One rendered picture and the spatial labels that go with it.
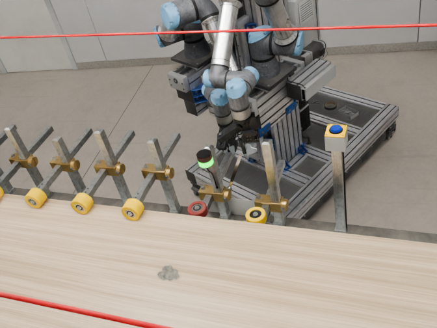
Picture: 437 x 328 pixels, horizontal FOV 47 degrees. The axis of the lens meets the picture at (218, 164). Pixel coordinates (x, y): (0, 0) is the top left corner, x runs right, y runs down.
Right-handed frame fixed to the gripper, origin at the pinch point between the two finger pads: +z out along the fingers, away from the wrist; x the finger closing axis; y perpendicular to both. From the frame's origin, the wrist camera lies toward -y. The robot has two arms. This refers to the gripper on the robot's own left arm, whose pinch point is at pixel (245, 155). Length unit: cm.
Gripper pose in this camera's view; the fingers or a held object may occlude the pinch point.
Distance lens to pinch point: 208.8
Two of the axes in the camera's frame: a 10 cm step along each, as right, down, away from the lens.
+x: -0.2, -6.3, 7.7
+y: 9.8, -1.7, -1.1
